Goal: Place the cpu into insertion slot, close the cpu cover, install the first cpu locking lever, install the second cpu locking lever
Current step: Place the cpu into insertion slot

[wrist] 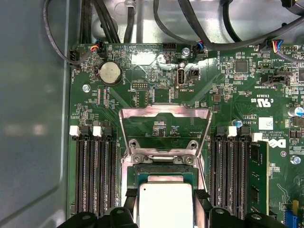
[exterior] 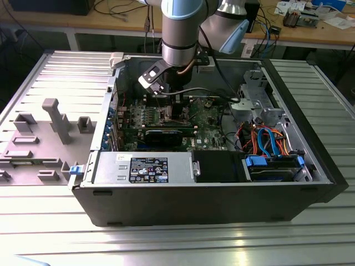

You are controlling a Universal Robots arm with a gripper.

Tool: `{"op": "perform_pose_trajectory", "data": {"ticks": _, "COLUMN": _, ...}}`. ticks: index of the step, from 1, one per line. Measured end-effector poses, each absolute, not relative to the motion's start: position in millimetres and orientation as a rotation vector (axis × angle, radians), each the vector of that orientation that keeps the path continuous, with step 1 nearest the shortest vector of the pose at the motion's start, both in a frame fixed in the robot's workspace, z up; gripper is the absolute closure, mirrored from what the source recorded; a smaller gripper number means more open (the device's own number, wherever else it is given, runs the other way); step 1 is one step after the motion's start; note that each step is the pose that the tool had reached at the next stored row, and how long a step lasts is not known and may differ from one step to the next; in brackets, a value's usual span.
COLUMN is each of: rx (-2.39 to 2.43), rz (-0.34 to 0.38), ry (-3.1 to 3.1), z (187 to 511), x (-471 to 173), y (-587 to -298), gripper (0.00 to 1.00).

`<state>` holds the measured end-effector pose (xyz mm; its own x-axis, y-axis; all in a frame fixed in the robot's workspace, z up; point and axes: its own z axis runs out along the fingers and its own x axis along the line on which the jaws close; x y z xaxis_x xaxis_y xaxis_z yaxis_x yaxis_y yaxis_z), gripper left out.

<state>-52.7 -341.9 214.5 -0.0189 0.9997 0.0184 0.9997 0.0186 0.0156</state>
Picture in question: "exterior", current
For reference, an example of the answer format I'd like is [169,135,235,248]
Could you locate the blue flat box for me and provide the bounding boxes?
[310,0,347,12]

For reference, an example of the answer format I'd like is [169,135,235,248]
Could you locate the grey parts rack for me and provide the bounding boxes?
[0,98,98,186]

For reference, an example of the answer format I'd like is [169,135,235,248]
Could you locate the black computer case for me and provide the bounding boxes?
[8,0,91,16]

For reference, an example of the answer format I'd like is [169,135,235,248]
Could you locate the black open PC case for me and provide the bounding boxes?
[68,52,349,228]

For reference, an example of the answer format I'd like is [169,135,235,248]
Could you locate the silver drive bay cage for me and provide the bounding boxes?
[227,69,291,131]

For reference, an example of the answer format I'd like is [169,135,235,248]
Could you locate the copper finned CPU cooler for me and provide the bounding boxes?
[282,7,301,28]

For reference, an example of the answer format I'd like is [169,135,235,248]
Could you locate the grey metal device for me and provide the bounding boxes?
[299,9,320,28]

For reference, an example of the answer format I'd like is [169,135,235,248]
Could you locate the green motherboard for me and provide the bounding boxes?
[118,95,236,152]

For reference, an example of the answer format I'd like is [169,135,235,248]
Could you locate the orange red wire bundle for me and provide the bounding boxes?
[237,121,291,156]

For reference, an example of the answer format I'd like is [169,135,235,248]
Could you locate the hard disk in blue carrier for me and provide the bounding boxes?
[244,155,306,182]

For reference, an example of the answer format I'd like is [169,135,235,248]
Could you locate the blue flat data cable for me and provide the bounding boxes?
[267,129,281,159]
[256,127,269,156]

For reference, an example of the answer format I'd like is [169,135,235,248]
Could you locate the thin wire locking lever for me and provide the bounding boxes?
[155,94,162,125]
[185,96,200,109]

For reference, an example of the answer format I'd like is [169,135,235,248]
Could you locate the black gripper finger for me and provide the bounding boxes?
[171,93,184,122]

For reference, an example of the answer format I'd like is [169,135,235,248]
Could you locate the white printed papers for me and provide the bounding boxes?
[274,0,306,16]
[323,16,355,30]

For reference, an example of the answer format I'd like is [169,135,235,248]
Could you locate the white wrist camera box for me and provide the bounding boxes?
[138,59,167,96]

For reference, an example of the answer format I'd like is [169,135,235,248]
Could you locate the black RAM slots bank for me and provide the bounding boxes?
[121,121,198,137]
[144,93,194,108]

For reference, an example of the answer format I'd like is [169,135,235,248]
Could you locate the silver power supply unit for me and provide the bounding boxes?
[93,151,195,185]

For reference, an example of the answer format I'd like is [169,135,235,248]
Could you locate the beige case latch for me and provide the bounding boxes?
[109,52,124,69]

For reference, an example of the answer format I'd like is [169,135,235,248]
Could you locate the black camera cable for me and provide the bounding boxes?
[160,86,241,104]

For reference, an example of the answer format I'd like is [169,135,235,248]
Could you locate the black graphics card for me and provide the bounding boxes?
[144,129,184,147]

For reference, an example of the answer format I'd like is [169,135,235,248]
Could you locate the wooden desk white frame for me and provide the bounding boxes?
[0,0,355,52]

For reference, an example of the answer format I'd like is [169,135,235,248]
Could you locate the black CPU socket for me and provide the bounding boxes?
[156,106,192,126]

